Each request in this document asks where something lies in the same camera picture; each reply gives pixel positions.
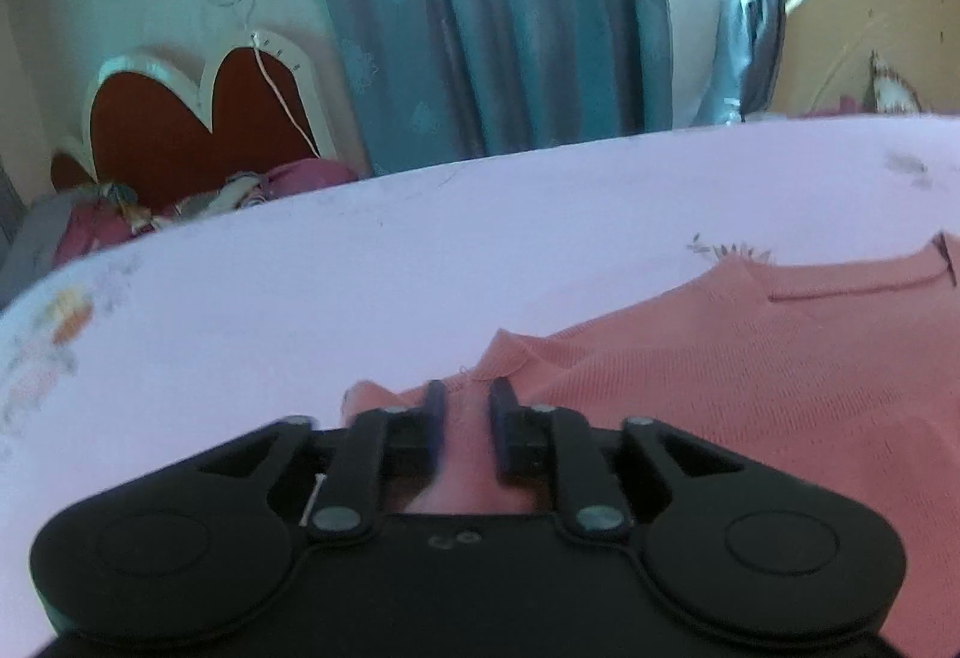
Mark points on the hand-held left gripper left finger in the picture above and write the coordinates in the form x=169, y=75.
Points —
x=433, y=418

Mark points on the pile of grey and pink clothes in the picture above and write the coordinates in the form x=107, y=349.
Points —
x=67, y=230

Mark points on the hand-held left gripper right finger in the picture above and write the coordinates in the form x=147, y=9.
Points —
x=501, y=418

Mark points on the magenta pillow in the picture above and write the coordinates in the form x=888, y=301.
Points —
x=307, y=178

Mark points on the red heart-shaped headboard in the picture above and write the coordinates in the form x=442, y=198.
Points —
x=172, y=126

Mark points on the pink long-sleeved sweater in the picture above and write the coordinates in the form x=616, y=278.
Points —
x=750, y=403

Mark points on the cream rounded headboard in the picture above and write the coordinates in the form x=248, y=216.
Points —
x=885, y=13

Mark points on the small patterned cushion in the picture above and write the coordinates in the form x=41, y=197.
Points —
x=892, y=88

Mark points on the bed with floral sheet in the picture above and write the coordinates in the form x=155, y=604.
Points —
x=300, y=283

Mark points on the blue patterned curtain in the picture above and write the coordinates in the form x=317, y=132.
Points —
x=487, y=13

